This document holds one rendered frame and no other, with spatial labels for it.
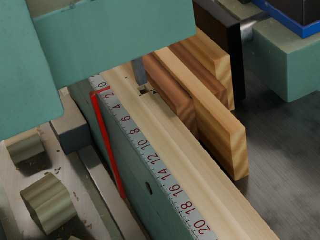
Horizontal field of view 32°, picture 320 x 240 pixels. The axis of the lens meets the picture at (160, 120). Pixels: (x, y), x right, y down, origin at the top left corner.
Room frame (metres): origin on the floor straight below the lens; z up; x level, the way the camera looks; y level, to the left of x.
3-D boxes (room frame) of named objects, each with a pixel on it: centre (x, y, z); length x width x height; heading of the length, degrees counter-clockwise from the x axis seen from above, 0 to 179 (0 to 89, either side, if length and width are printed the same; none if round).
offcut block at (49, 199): (0.43, 0.14, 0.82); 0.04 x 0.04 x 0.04; 31
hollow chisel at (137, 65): (0.44, 0.01, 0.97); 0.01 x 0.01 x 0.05; 18
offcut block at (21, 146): (0.55, 0.18, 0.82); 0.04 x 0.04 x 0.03; 19
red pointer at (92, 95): (0.42, 0.05, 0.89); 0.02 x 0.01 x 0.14; 108
